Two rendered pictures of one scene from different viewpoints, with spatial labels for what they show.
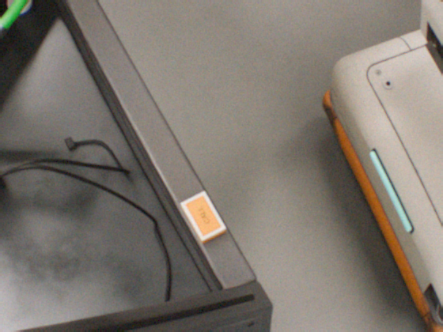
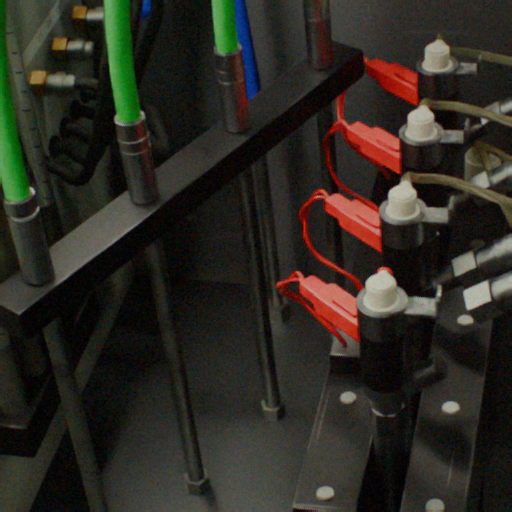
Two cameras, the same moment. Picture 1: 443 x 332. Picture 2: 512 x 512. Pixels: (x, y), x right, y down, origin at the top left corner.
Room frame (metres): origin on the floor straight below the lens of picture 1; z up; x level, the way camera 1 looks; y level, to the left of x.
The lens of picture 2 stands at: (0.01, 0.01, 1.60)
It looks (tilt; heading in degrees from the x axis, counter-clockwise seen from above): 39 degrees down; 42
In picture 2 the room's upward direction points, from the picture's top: 7 degrees counter-clockwise
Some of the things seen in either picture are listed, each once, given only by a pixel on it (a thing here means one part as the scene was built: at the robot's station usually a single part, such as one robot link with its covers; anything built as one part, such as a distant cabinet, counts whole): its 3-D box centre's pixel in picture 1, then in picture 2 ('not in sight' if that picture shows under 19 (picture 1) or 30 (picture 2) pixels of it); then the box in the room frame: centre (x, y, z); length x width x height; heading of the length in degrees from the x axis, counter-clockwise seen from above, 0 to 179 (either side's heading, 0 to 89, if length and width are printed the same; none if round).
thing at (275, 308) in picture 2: not in sight; (268, 226); (0.65, 0.57, 0.93); 0.02 x 0.02 x 0.19; 24
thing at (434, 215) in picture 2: not in sight; (425, 210); (0.54, 0.35, 1.10); 0.03 x 0.02 x 0.01; 114
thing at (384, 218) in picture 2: not in sight; (424, 340); (0.54, 0.35, 1.00); 0.05 x 0.03 x 0.21; 114
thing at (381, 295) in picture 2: not in sight; (382, 299); (0.47, 0.33, 1.10); 0.02 x 0.02 x 0.03
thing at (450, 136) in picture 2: not in sight; (442, 132); (0.61, 0.38, 1.10); 0.03 x 0.02 x 0.01; 114
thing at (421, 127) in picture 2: not in sight; (421, 132); (0.61, 0.40, 1.10); 0.02 x 0.02 x 0.03
